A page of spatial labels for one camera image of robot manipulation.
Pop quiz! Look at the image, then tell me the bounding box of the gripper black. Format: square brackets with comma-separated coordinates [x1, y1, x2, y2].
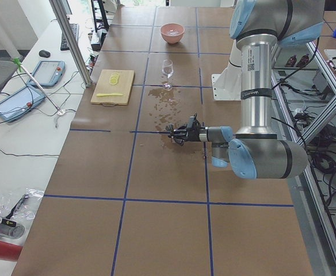
[169, 123, 201, 145]

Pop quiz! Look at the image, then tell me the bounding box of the steel cocktail jigger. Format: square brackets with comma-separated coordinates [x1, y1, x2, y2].
[166, 124, 174, 138]

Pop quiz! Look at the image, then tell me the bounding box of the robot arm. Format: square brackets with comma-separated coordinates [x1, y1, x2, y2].
[166, 1, 325, 179]

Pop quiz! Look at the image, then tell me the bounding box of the clear wine glass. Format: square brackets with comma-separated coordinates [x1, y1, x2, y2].
[162, 60, 174, 91]

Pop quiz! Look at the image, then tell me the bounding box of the pile of clear ice cubes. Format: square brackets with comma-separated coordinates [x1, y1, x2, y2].
[165, 29, 180, 37]

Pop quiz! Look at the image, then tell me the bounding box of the yellow plastic knife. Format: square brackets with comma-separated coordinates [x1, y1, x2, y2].
[96, 93, 124, 97]

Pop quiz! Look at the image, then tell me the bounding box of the bamboo cutting board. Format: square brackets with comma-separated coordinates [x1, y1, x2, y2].
[90, 70, 135, 105]

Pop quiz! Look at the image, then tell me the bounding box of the pink bowl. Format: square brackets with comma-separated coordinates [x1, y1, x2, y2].
[160, 23, 185, 44]

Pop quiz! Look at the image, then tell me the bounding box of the silver rod green tip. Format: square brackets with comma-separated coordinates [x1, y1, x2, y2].
[12, 58, 66, 116]

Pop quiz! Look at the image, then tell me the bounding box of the blue teach pendant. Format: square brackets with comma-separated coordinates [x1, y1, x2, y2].
[31, 60, 66, 87]
[0, 86, 45, 122]

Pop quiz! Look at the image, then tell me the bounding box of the black keyboard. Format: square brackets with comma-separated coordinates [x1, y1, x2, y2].
[60, 23, 80, 52]

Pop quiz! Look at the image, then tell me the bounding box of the black computer mouse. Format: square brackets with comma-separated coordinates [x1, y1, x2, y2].
[39, 49, 51, 58]

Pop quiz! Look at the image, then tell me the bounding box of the clear plastic bag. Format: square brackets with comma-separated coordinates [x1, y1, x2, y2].
[0, 188, 44, 240]

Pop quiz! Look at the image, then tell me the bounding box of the red bottle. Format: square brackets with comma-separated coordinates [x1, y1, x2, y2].
[0, 241, 22, 262]

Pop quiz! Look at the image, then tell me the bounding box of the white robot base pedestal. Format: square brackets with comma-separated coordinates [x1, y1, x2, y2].
[212, 40, 242, 101]

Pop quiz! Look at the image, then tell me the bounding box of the aluminium frame post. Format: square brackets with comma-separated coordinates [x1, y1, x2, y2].
[49, 0, 92, 87]

